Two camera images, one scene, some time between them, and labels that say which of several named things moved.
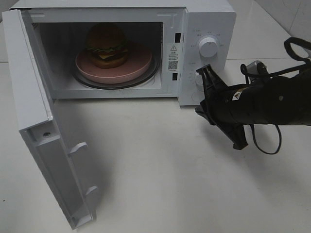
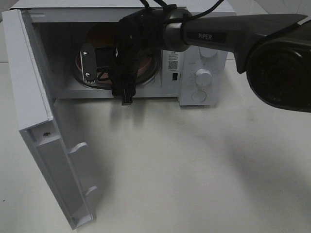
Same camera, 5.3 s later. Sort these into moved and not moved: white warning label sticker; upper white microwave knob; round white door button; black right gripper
Moved: black right gripper
Not moved: upper white microwave knob; white warning label sticker; round white door button
